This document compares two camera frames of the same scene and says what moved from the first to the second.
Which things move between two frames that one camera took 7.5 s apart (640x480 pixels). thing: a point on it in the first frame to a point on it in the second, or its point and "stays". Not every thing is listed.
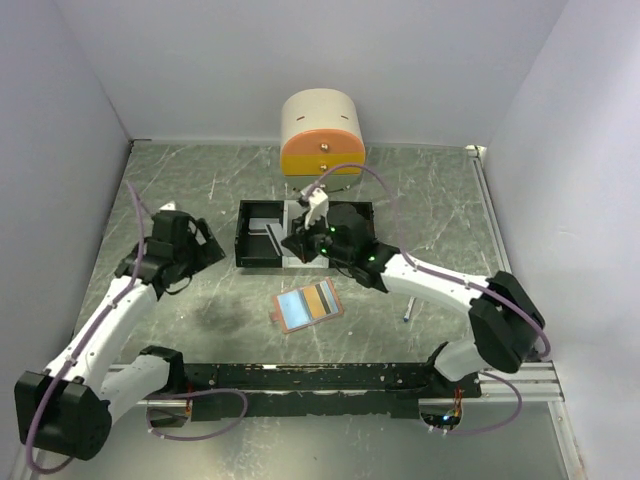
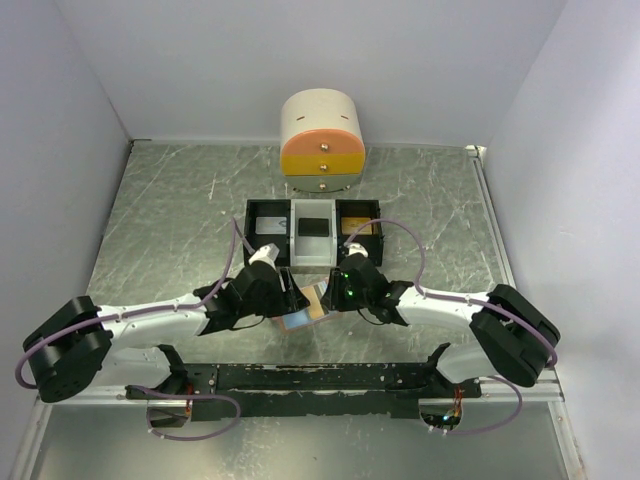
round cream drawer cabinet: (321, 138) stays
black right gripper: (299, 239) to (332, 299)
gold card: (315, 303) stays
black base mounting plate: (314, 389) stays
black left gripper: (207, 252) to (291, 299)
